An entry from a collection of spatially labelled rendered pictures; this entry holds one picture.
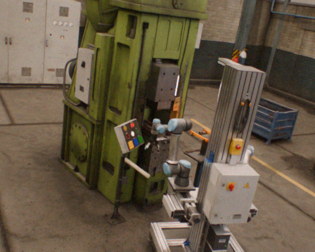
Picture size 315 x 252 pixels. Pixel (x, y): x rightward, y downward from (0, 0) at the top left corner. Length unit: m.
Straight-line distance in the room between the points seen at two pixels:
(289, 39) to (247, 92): 9.89
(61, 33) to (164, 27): 5.28
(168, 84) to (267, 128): 3.95
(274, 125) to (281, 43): 5.81
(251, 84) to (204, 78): 9.22
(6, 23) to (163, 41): 5.30
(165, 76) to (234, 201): 1.65
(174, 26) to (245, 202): 2.10
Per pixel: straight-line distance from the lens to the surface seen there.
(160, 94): 4.03
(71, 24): 9.10
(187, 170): 3.39
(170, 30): 4.11
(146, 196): 4.49
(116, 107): 4.27
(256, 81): 2.95
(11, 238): 4.01
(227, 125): 2.96
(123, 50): 4.13
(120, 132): 3.62
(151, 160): 4.24
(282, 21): 13.09
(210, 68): 12.17
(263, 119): 7.72
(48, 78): 9.20
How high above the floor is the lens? 2.44
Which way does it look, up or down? 19 degrees down
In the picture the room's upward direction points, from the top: 9 degrees clockwise
